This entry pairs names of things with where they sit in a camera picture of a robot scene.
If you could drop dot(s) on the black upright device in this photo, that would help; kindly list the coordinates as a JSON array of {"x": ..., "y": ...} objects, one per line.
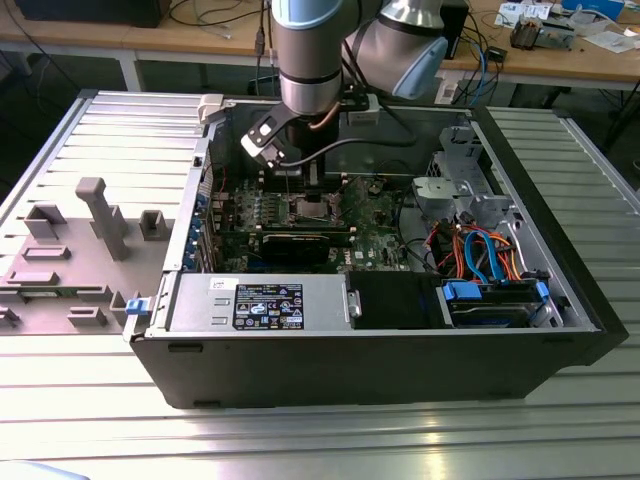
[{"x": 456, "y": 30}]

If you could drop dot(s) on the metal CPU cooler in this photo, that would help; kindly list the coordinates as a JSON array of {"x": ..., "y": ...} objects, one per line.
[{"x": 524, "y": 35}]

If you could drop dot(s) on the white power adapter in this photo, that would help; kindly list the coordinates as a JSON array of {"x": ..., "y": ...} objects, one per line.
[{"x": 446, "y": 90}]

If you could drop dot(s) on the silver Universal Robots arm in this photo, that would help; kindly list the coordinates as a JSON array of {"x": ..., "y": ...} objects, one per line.
[{"x": 307, "y": 50}]

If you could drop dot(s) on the blue case latch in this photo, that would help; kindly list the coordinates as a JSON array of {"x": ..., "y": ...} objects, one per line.
[{"x": 137, "y": 306}]

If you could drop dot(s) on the CPU socket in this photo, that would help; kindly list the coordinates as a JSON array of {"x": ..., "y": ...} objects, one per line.
[{"x": 290, "y": 212}]

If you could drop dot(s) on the clear plastic bag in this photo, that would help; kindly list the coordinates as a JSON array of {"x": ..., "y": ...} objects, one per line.
[{"x": 610, "y": 41}]

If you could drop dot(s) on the black RAM slot row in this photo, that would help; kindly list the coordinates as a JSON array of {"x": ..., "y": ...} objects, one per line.
[
  {"x": 280, "y": 184},
  {"x": 300, "y": 229}
]

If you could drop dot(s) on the black graphics card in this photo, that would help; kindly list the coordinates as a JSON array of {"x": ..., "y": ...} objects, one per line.
[{"x": 295, "y": 250}]

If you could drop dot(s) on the black plastic shroud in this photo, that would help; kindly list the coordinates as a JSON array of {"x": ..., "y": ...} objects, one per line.
[{"x": 390, "y": 300}]

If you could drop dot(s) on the black open PC case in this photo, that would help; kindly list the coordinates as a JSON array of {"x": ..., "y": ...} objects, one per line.
[{"x": 350, "y": 370}]

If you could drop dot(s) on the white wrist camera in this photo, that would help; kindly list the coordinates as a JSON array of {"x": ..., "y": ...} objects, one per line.
[
  {"x": 252, "y": 146},
  {"x": 362, "y": 119}
]

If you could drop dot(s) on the silver metal drive cage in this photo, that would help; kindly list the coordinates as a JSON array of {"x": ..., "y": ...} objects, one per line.
[{"x": 435, "y": 192}]

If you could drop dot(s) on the beige case latch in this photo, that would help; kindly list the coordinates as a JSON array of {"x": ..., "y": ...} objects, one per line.
[{"x": 210, "y": 107}]

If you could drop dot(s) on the grey parts rack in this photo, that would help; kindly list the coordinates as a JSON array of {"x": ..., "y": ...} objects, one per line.
[{"x": 75, "y": 270}]

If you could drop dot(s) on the small black box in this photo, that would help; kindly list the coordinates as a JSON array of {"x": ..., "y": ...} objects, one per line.
[{"x": 497, "y": 54}]

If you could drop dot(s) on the green motherboard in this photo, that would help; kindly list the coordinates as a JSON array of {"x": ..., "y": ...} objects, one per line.
[{"x": 375, "y": 235}]

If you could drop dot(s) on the hard disk in blue carrier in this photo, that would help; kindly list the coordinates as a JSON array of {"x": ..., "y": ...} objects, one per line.
[{"x": 465, "y": 292}]

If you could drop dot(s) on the blue cardboard box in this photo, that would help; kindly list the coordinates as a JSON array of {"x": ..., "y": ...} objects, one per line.
[{"x": 600, "y": 7}]

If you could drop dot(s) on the wooden desk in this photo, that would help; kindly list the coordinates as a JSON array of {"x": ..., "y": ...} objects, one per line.
[{"x": 200, "y": 37}]

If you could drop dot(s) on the white paper sheet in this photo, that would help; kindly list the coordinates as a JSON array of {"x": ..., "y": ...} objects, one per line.
[{"x": 520, "y": 10}]

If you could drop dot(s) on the silver power supply unit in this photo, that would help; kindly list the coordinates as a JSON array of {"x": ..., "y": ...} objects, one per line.
[{"x": 200, "y": 300}]

